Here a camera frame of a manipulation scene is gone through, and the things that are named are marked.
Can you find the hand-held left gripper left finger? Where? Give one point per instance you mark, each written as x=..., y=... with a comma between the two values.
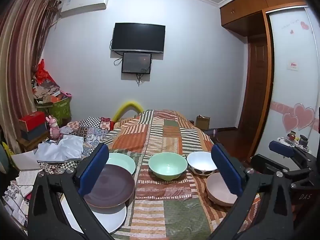
x=93, y=167

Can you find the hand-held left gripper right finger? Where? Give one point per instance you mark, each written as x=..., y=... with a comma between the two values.
x=226, y=170

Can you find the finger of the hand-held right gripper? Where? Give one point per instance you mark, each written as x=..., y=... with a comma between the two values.
x=262, y=163
x=281, y=148

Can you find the pink bowl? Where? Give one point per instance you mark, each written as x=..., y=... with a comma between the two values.
x=217, y=192

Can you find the white dotted bowl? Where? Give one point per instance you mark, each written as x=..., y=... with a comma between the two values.
x=200, y=162

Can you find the brown plate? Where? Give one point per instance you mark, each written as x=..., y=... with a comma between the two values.
x=112, y=187

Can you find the light green plate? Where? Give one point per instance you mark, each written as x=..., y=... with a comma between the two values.
x=122, y=162

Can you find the white plate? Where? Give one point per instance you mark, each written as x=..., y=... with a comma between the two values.
x=110, y=220

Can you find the green bowl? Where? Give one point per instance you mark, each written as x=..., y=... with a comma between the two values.
x=167, y=167

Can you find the small candle jar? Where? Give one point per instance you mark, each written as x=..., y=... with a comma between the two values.
x=291, y=136

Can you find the dark jar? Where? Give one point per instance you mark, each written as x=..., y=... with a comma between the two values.
x=303, y=140

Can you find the white cloth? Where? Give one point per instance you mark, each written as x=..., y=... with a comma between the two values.
x=62, y=150

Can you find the checkered quilt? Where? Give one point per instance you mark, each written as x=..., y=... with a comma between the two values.
x=87, y=130

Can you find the cardboard box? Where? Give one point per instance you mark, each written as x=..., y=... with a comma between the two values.
x=202, y=123

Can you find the pink rabbit toy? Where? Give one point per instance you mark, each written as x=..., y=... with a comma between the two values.
x=53, y=128

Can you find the white sliding wardrobe door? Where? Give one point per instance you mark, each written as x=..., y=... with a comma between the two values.
x=290, y=87

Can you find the brown wooden door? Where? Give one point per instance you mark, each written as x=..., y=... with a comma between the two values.
x=255, y=92

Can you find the open notebook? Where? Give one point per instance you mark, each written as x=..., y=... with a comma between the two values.
x=28, y=178

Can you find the patchwork bedspread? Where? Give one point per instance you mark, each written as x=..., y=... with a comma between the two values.
x=170, y=205

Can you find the green storage box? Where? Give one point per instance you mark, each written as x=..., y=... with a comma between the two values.
x=61, y=108

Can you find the wooden side table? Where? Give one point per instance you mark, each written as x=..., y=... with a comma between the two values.
x=30, y=145

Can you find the dark grey box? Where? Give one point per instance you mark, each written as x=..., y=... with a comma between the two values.
x=32, y=134

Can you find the yellow pool noodle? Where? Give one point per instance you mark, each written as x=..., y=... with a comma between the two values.
x=127, y=103

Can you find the red box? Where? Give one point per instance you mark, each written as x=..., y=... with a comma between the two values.
x=31, y=121

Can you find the small pink box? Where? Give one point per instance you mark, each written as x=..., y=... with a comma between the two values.
x=67, y=94

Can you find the white and red sticker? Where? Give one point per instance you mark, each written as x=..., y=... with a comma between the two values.
x=292, y=65

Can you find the pile of printed papers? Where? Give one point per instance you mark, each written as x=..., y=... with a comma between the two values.
x=15, y=202

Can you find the pile of paper bags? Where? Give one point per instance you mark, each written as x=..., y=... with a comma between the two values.
x=45, y=92

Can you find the red plastic bag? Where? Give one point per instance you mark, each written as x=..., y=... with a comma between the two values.
x=42, y=73

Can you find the small black monitor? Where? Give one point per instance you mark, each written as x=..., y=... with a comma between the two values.
x=136, y=62

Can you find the striped curtain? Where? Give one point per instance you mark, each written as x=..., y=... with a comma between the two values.
x=17, y=55

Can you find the wooden overhead cabinet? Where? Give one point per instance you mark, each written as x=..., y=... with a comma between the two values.
x=250, y=7

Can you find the white air conditioner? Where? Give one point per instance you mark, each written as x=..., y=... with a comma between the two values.
x=85, y=3

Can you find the black wall television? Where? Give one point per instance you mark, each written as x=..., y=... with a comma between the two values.
x=137, y=37

